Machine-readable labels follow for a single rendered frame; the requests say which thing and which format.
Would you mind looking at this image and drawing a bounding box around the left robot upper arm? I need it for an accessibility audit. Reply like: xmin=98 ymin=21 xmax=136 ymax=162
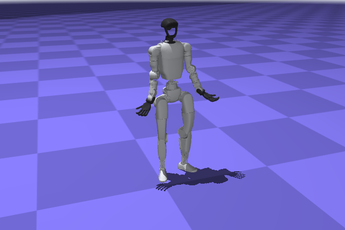
xmin=183 ymin=43 xmax=196 ymax=74

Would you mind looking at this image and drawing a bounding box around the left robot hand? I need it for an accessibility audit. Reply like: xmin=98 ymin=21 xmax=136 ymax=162
xmin=196 ymin=89 xmax=219 ymax=102

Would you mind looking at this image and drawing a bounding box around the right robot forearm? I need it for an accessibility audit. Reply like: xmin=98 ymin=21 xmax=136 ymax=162
xmin=147 ymin=73 xmax=158 ymax=101

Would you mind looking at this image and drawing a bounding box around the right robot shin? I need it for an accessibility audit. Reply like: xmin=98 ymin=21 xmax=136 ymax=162
xmin=157 ymin=137 xmax=166 ymax=170

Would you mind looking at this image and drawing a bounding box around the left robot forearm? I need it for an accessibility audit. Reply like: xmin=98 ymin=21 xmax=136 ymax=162
xmin=189 ymin=71 xmax=203 ymax=94

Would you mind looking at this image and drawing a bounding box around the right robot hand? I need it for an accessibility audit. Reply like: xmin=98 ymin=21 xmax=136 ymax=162
xmin=136 ymin=97 xmax=155 ymax=116

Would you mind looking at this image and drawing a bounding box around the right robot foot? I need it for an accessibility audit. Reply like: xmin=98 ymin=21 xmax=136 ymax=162
xmin=158 ymin=168 xmax=167 ymax=183

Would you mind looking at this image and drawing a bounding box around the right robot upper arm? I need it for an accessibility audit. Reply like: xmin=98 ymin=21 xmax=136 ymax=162
xmin=148 ymin=45 xmax=161 ymax=79

